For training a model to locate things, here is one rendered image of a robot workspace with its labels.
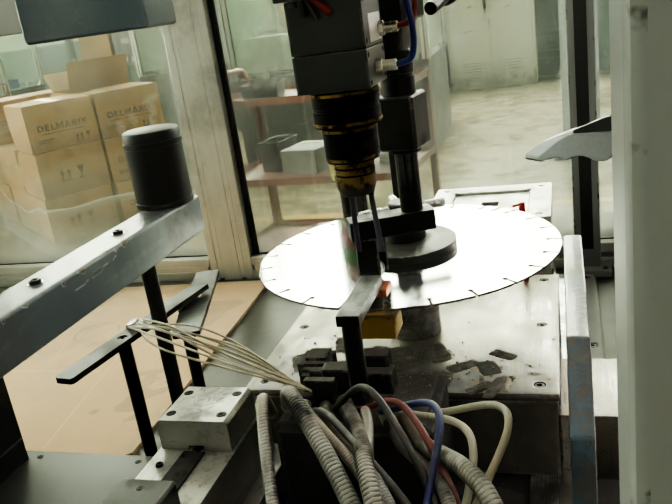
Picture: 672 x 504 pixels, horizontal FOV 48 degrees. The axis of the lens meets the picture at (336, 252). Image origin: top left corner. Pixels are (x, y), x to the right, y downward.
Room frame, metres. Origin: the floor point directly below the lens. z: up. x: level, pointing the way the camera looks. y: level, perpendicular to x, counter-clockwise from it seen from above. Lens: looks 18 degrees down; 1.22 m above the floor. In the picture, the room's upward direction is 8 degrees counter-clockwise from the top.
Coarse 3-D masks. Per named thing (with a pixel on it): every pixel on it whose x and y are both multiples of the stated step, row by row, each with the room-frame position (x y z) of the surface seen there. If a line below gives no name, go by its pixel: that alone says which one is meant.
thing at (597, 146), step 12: (564, 132) 0.67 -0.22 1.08; (600, 132) 0.64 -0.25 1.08; (540, 144) 0.68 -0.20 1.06; (552, 144) 0.67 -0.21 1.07; (564, 144) 0.66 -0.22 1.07; (576, 144) 0.66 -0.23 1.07; (588, 144) 0.65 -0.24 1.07; (600, 144) 0.64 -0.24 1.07; (528, 156) 0.69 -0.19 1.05; (540, 156) 0.68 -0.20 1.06; (552, 156) 0.67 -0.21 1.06; (564, 156) 0.66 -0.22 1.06; (588, 156) 0.65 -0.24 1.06; (600, 156) 0.64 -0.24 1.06
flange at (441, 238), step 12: (444, 228) 0.80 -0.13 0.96; (396, 240) 0.76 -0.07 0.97; (408, 240) 0.76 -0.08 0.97; (420, 240) 0.76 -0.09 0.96; (432, 240) 0.76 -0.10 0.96; (444, 240) 0.76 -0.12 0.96; (456, 240) 0.77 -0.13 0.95; (396, 252) 0.74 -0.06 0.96; (408, 252) 0.74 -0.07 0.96; (420, 252) 0.73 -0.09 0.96; (432, 252) 0.73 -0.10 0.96; (444, 252) 0.74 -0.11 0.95; (396, 264) 0.73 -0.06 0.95; (408, 264) 0.73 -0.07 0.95
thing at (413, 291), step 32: (448, 224) 0.84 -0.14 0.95; (480, 224) 0.83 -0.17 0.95; (512, 224) 0.81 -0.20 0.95; (544, 224) 0.79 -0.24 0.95; (288, 256) 0.81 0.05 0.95; (320, 256) 0.80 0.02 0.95; (352, 256) 0.78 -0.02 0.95; (448, 256) 0.73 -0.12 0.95; (480, 256) 0.72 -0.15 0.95; (512, 256) 0.71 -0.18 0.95; (544, 256) 0.69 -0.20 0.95; (288, 288) 0.71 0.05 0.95; (320, 288) 0.70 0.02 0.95; (352, 288) 0.68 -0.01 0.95; (416, 288) 0.66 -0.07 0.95; (448, 288) 0.65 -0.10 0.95; (480, 288) 0.64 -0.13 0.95
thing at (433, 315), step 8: (432, 304) 0.76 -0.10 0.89; (408, 312) 0.75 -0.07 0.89; (416, 312) 0.75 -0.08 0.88; (424, 312) 0.75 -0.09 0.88; (432, 312) 0.76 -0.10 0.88; (440, 312) 0.78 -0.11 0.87; (408, 320) 0.75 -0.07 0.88; (416, 320) 0.75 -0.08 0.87; (424, 320) 0.75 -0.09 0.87; (432, 320) 0.76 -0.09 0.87; (440, 320) 0.77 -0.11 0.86; (408, 328) 0.75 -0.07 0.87; (416, 328) 0.75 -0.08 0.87; (424, 328) 0.75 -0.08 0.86; (432, 328) 0.76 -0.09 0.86; (440, 328) 0.77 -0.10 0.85; (400, 336) 0.76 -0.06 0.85; (408, 336) 0.75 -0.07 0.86; (416, 336) 0.75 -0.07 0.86; (424, 336) 0.75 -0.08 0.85; (432, 336) 0.76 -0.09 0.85
